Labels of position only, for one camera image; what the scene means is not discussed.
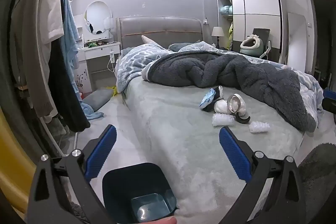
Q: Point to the pink pillow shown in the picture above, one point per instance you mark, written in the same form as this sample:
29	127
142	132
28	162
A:
148	39

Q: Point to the light blue hanging robe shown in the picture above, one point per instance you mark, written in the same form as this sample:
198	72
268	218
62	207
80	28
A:
68	37

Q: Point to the dark grey fleece blanket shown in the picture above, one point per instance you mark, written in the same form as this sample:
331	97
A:
236	69

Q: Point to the bedside lamp with shade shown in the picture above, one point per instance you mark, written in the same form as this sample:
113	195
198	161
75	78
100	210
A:
217	31

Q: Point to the blue patterned duvet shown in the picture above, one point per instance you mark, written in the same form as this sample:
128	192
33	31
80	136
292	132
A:
141	56

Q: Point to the yellow floor item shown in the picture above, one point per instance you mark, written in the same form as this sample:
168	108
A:
113	90

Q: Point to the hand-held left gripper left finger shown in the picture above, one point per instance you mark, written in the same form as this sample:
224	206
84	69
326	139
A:
103	148

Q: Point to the bed with grey headboard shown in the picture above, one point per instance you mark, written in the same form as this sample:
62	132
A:
168	119

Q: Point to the grey floor cushion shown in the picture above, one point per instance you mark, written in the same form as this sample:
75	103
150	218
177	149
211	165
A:
97	98

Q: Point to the white power strip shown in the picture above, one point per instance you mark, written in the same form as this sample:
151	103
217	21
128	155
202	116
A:
111	56

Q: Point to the white wardrobe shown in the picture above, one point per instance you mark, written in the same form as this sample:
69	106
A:
260	3

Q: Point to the black and white cloth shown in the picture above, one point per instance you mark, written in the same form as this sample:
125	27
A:
217	95

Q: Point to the yellow-green hanging garment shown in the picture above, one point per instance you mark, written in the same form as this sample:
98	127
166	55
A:
230	35

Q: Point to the person's left hand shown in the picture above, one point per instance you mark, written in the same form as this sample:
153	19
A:
168	220

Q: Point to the grey-blue pillow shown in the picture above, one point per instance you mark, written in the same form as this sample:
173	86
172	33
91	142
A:
181	46

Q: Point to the white and green pet bed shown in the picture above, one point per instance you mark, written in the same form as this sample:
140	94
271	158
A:
256	47

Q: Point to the white wad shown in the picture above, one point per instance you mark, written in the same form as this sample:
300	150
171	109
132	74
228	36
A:
221	106

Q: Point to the black hanging garment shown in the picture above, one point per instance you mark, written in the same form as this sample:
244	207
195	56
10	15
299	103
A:
65	95

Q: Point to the yellow curtain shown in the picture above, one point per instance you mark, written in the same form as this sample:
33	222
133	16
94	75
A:
13	161

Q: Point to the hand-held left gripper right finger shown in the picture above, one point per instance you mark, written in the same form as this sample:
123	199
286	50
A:
233	153

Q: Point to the white leaning board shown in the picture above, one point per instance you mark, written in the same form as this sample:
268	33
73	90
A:
296	37

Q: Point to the grey hanging coat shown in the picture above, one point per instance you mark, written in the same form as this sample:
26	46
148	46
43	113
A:
29	56

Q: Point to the white globe lamp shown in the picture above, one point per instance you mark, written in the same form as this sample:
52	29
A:
108	24

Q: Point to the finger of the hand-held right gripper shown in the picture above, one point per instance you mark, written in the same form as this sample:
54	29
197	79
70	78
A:
330	94

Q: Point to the oval wall mirror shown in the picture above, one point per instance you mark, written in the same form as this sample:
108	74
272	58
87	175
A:
98	14

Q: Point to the light blue cloth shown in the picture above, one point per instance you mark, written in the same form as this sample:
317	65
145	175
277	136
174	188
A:
92	113

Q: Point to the white vanity desk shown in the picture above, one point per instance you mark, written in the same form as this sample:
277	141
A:
97	52

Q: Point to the dark teal plastic bin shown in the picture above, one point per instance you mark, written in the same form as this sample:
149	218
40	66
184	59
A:
118	182

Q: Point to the dark door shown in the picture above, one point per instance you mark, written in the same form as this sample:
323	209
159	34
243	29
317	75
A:
321	29

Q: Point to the black office chair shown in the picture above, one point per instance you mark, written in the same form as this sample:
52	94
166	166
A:
262	32

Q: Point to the tape roll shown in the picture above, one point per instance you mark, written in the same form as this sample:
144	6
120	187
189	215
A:
242	106

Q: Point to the white hanging shirt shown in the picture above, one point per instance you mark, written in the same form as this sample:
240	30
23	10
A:
52	16

